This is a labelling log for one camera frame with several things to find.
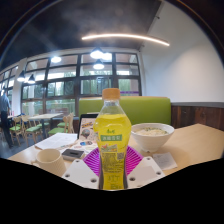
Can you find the green upholstered bench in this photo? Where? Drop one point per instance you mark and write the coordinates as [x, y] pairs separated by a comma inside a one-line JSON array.
[[146, 110]]

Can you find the wooden dining table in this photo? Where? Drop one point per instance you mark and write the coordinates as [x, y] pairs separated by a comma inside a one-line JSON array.
[[45, 116]]

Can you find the wooden chairs with green seats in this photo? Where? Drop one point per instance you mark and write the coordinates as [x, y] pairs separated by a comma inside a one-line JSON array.
[[31, 129]]

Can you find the white paper receipt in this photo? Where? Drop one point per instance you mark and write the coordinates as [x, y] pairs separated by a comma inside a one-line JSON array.
[[164, 161]]

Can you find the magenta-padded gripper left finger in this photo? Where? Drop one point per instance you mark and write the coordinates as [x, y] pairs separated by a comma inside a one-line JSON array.
[[80, 171]]

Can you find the black-framed printed table sign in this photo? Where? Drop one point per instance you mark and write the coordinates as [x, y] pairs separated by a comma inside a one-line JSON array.
[[86, 128]]

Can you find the hanging pendant lamps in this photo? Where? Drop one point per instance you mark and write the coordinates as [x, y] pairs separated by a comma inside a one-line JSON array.
[[96, 54]]

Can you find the yellow drink bottle orange cap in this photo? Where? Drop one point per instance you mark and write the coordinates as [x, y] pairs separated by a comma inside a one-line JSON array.
[[111, 133]]

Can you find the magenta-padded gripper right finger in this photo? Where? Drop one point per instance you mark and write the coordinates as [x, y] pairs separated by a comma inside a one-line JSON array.
[[143, 170]]

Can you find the white paper sheet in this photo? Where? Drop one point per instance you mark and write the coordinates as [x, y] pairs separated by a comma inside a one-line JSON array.
[[56, 140]]

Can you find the person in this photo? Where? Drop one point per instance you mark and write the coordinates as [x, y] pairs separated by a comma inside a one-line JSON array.
[[4, 116]]

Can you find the white ceramic bowl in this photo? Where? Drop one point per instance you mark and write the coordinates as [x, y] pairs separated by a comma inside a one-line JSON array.
[[151, 138]]

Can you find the long curved ceiling light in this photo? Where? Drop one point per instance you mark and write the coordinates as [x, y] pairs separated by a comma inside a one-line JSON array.
[[126, 35]]

